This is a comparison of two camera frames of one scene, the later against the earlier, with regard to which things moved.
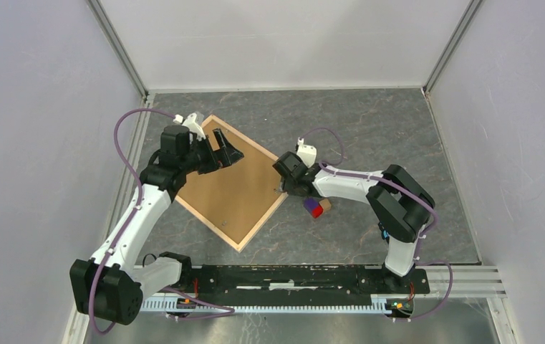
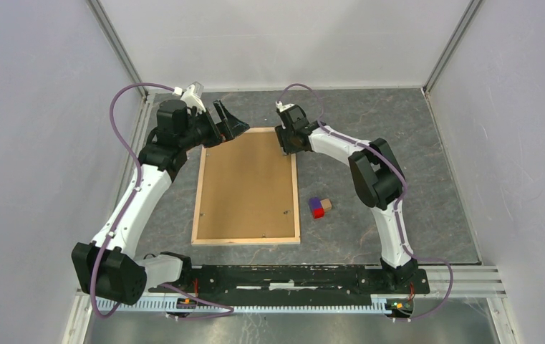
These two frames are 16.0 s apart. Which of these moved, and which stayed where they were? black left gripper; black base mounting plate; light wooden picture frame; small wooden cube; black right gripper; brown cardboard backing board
Moved: brown cardboard backing board; light wooden picture frame; black left gripper; black right gripper
Stayed: small wooden cube; black base mounting plate
